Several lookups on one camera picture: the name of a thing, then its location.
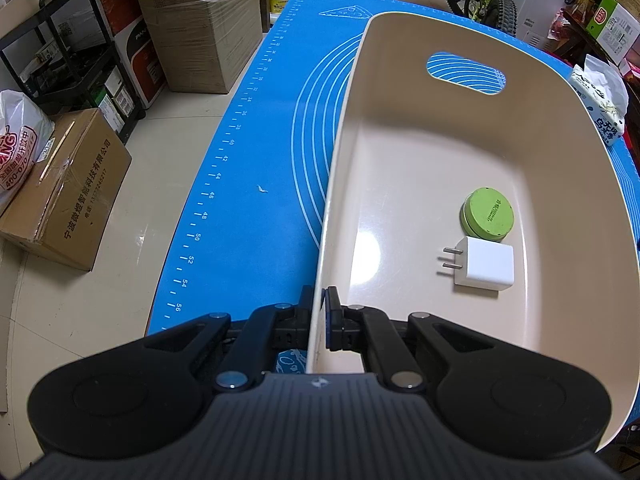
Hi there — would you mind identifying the long brown cardboard box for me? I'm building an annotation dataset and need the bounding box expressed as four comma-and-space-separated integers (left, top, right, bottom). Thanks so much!
0, 108, 133, 272

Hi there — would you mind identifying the white and red appliance box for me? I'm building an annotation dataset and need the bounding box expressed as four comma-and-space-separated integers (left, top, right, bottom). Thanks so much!
117, 15, 167, 110

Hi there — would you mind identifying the blue silicone baking mat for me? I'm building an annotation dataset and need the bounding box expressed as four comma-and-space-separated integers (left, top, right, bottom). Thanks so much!
145, 0, 640, 376

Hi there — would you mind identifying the white plastic bag red print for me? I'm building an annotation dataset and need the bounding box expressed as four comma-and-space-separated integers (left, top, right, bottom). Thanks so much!
0, 89, 56, 216

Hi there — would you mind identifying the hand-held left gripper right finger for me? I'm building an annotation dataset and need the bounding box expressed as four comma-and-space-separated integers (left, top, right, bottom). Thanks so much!
322, 285, 496, 393

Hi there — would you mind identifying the beige plastic storage bin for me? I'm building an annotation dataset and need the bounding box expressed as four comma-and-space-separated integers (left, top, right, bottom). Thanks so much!
306, 11, 640, 453

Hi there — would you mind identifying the green and white carton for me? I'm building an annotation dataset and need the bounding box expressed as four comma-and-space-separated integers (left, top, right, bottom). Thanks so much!
585, 0, 640, 66

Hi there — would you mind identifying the white tissue pack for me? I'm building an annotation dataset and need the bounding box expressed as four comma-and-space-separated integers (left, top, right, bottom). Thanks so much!
569, 55, 630, 147

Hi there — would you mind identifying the large taped cardboard box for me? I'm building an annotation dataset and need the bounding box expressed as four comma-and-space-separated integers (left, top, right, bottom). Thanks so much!
137, 0, 266, 95

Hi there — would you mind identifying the green round tin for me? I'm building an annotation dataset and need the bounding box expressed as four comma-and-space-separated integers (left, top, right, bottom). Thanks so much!
459, 186, 516, 242

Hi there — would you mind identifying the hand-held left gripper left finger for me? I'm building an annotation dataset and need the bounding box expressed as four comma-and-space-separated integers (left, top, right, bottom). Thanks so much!
145, 284, 315, 393

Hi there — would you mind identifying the white charger plug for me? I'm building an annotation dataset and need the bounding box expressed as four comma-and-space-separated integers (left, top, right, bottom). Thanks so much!
439, 236, 516, 297

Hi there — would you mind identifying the black metal rack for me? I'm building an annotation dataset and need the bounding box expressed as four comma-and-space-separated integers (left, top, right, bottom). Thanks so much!
0, 0, 147, 147

